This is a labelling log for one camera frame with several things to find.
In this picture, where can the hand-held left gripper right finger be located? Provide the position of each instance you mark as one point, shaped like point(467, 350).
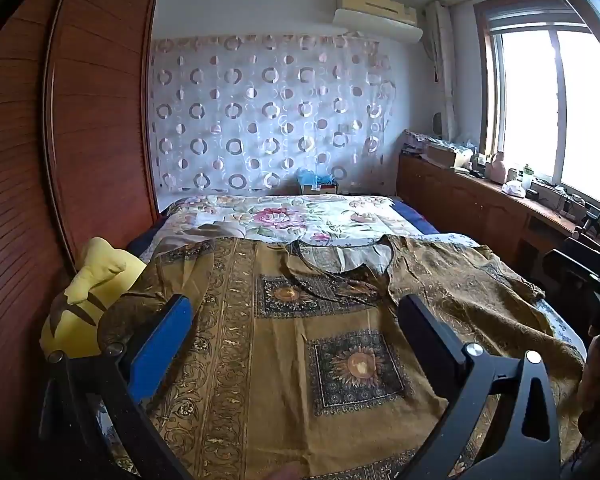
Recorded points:
point(430, 340)

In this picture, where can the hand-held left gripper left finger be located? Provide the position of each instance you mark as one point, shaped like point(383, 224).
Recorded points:
point(160, 350)

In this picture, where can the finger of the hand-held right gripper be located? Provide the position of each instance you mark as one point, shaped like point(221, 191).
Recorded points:
point(570, 267)
point(595, 250)

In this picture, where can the brown patterned shirt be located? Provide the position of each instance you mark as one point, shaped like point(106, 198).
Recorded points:
point(280, 360)

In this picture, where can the person's right hand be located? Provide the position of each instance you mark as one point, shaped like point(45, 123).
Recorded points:
point(597, 380)

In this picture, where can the yellow plush toy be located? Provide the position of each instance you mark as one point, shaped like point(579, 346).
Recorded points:
point(80, 300)

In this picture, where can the white plastic bag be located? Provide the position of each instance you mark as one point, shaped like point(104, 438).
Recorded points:
point(514, 189)

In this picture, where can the pink jug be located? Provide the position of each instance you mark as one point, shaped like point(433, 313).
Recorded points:
point(496, 169)

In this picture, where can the dark blue mattress cover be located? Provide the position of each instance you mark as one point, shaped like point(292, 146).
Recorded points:
point(415, 217)

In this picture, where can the wooden cabinet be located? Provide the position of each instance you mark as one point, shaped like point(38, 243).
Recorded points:
point(460, 200)

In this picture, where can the window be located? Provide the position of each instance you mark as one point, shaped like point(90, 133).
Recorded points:
point(525, 100)

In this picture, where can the flat cardboard box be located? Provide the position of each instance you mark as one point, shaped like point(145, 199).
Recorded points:
point(445, 155)

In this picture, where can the floral quilted blanket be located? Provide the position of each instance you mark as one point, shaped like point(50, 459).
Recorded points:
point(280, 220)

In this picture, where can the cardboard box with blue bags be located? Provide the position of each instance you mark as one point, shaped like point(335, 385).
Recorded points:
point(317, 182)

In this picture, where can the pile of folded fabric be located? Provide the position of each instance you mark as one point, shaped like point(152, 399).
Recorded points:
point(415, 142)

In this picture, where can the white window curtain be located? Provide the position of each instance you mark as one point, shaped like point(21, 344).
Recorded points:
point(442, 70)

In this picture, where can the wooden headboard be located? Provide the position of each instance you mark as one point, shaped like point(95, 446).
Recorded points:
point(95, 110)

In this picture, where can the sheer circle-patterned curtain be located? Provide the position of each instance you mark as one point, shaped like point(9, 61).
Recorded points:
point(280, 110)

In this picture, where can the wall air conditioner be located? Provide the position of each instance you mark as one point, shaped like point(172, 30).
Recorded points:
point(375, 20)

